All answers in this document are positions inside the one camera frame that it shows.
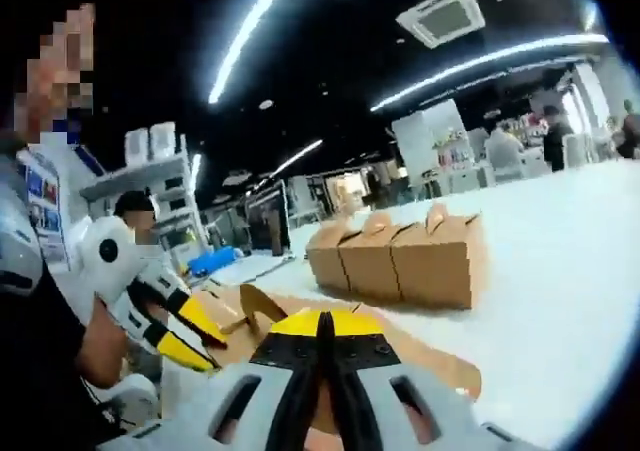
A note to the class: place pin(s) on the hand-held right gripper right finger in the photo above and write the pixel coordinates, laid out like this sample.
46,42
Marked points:
440,411

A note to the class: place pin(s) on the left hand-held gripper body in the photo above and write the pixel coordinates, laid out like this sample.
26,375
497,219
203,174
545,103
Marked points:
120,266

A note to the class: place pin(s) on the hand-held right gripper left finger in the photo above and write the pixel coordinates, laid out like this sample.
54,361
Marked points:
200,411

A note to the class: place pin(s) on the brown paper box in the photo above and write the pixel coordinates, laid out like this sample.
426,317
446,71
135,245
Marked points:
370,271
435,276
430,366
325,266

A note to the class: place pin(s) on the person's left hand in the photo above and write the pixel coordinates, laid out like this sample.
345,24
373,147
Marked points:
107,331

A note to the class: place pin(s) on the blue tray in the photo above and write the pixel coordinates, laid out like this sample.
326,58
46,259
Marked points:
212,261

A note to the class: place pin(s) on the white chair armrest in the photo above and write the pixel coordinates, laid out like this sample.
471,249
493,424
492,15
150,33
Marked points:
135,396

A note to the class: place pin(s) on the white metal shelf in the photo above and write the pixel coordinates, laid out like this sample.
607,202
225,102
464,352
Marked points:
145,176

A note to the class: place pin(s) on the white blue poster board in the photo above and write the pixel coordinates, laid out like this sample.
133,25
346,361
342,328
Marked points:
45,206

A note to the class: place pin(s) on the white grey chest device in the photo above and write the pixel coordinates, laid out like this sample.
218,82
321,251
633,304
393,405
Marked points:
17,251

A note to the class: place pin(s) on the silver laptop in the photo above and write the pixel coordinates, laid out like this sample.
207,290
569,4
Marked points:
265,221

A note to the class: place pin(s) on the white storage container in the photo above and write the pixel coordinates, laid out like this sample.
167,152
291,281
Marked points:
162,141
137,147

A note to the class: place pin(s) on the short ceiling strip light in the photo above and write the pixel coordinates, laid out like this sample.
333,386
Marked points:
297,157
195,166

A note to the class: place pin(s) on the person's black shirt torso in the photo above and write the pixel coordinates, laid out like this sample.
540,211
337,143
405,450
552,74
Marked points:
35,361

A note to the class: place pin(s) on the small ceiling air vent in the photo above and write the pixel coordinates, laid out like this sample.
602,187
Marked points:
236,178

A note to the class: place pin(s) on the round ceiling fixture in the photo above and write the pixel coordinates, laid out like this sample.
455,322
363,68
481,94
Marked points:
266,104

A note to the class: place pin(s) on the white mesh office chair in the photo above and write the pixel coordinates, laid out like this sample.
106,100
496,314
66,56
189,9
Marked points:
506,163

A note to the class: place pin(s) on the shelf of colourful goods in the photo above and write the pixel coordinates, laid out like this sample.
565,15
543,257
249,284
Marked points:
452,148

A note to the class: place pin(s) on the long ceiling strip light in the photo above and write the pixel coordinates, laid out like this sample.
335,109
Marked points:
490,66
250,31

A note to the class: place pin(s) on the white ceiling air conditioner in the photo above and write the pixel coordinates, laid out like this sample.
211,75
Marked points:
442,16

